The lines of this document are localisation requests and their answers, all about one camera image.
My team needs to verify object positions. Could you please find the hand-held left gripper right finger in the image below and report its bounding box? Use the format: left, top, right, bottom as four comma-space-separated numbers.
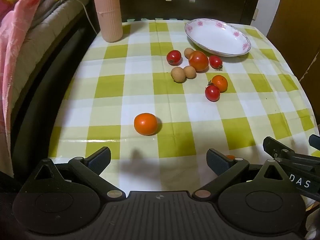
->
192, 148, 299, 201

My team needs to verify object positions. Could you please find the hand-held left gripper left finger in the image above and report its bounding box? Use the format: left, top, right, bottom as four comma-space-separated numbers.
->
19, 147, 126, 201

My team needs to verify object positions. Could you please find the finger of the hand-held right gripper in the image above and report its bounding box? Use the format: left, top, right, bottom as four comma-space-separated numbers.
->
309, 134, 320, 151
263, 136, 320, 172

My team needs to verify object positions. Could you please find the red cherry tomato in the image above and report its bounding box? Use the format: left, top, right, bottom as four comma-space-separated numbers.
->
166, 50, 182, 65
205, 80, 221, 102
209, 55, 223, 71

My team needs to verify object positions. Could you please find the large red tomato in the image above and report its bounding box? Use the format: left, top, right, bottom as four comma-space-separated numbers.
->
188, 50, 209, 72

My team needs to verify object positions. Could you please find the white floral dish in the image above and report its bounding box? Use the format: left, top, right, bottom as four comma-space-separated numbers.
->
184, 18, 251, 57

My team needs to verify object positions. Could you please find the brown wooden cabinet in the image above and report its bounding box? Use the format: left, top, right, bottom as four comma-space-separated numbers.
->
266, 0, 320, 130

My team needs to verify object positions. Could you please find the grey quilt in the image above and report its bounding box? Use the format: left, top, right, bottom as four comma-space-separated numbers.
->
10, 0, 90, 110

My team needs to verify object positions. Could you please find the pink ribbed bottle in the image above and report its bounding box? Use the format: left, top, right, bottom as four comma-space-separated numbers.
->
91, 0, 123, 43

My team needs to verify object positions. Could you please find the dark wooden nightstand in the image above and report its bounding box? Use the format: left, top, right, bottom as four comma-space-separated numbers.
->
117, 0, 264, 26

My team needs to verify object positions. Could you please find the pink floral blanket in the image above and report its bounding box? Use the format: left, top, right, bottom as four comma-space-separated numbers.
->
0, 0, 93, 178

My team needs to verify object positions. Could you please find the dark bed frame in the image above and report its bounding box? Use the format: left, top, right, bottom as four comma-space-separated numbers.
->
11, 17, 100, 175

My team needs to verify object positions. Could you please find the white cable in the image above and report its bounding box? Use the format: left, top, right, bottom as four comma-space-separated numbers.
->
46, 0, 99, 34

